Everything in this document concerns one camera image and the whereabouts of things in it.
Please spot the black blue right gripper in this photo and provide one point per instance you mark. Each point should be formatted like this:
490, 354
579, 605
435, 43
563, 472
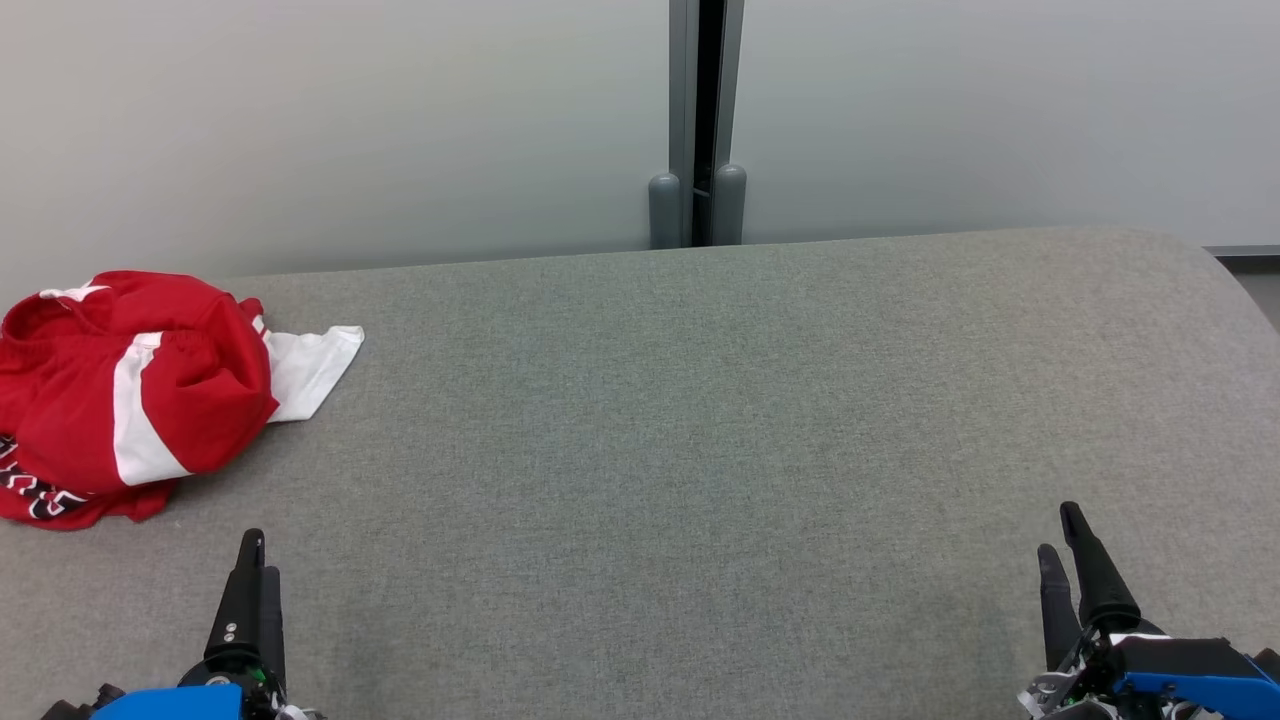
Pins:
1180, 675

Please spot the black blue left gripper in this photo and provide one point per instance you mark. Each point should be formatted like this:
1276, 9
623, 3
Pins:
170, 705

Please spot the red shorts with white stripes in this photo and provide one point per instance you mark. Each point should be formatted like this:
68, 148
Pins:
190, 400

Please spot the red white lettered jersey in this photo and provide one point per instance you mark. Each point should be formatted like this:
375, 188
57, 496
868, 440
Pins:
305, 365

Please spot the dark grey baseboard strip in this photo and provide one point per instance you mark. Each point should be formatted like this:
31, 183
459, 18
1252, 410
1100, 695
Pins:
1245, 252

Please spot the grey cylindrical post cap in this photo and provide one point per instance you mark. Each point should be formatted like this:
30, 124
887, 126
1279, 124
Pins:
664, 212
730, 205

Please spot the grey partition post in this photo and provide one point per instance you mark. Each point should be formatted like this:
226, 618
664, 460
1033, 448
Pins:
705, 100

